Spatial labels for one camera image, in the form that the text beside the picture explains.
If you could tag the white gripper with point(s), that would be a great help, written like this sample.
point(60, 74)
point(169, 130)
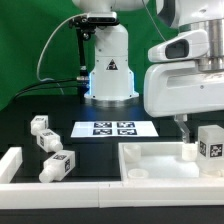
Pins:
point(175, 85)

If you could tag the white square table top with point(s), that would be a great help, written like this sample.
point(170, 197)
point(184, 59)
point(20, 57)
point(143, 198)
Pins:
point(166, 160)

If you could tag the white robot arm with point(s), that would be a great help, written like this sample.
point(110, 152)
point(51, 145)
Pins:
point(111, 79)

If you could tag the white front fence bar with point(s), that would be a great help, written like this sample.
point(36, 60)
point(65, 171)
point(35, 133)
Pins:
point(202, 191)

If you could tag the white fence bar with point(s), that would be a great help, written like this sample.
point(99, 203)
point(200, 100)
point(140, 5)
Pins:
point(202, 191)
point(9, 164)

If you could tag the white tag sheet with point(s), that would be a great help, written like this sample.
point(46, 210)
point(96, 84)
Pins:
point(114, 129)

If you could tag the white left fence bar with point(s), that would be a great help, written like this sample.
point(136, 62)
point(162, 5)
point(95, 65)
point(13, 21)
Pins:
point(9, 164)

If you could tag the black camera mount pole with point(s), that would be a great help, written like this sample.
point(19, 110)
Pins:
point(84, 30)

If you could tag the grey camera on mount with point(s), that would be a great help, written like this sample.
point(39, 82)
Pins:
point(102, 18)

